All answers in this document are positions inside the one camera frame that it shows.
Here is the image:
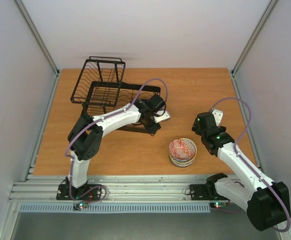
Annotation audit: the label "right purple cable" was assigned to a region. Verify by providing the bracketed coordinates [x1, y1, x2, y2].
[209, 97, 291, 232]

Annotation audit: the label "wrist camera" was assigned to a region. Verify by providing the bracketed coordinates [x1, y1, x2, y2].
[211, 109, 224, 126]
[153, 110, 171, 123]

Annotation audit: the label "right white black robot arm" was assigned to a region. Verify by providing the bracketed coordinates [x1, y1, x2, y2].
[191, 112, 291, 233]

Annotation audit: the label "red patterned bowl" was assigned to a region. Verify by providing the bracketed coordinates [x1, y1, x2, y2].
[168, 138, 197, 162]

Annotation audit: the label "grey slotted cable duct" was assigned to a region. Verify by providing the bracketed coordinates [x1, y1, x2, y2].
[19, 202, 211, 214]

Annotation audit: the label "black wire dish rack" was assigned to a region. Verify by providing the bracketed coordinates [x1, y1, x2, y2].
[70, 56, 161, 134]

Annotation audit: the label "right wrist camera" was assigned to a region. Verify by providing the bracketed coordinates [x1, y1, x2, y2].
[211, 109, 224, 126]

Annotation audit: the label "small circuit board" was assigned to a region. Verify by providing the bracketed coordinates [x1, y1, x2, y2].
[210, 202, 228, 209]
[73, 202, 89, 211]

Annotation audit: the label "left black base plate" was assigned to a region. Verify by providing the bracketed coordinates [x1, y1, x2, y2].
[56, 184, 105, 201]

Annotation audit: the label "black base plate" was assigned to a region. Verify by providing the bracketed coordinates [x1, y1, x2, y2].
[189, 184, 229, 201]
[56, 184, 105, 201]

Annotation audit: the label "purple cable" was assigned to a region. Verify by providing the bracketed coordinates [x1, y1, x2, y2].
[64, 77, 171, 201]
[209, 97, 291, 232]

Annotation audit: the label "aluminium frame rails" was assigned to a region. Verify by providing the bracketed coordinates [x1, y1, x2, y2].
[7, 67, 291, 240]

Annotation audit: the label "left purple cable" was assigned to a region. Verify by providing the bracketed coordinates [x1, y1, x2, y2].
[64, 77, 171, 201]

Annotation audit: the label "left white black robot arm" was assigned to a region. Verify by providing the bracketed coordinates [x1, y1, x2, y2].
[65, 94, 171, 199]

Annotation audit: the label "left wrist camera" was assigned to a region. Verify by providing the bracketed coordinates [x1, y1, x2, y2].
[153, 110, 171, 123]

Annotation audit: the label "left small circuit board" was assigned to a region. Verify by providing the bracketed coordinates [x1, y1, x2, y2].
[73, 202, 89, 211]

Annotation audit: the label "right small circuit board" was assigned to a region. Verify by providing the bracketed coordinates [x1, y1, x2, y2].
[210, 202, 228, 209]

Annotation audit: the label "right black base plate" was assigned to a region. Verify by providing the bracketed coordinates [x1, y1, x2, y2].
[189, 184, 229, 201]

